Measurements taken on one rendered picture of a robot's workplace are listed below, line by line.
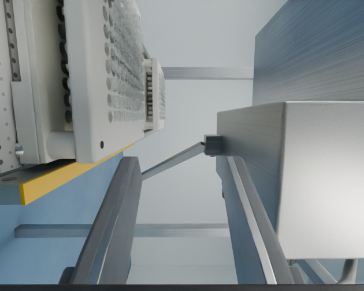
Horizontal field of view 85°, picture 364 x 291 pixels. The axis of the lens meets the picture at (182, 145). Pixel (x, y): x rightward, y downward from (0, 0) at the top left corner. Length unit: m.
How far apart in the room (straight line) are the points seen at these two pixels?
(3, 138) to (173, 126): 3.31
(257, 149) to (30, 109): 0.20
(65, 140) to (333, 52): 0.43
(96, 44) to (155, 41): 3.36
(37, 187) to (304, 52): 0.51
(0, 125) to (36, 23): 0.09
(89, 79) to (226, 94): 3.37
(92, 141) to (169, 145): 3.37
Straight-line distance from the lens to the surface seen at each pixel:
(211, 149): 0.30
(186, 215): 4.11
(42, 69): 0.23
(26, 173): 0.22
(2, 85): 0.23
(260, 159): 0.16
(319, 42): 0.49
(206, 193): 3.90
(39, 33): 0.23
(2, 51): 0.24
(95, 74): 0.21
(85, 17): 0.21
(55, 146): 0.22
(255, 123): 0.17
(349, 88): 0.41
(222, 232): 1.39
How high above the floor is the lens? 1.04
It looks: level
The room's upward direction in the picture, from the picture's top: 90 degrees clockwise
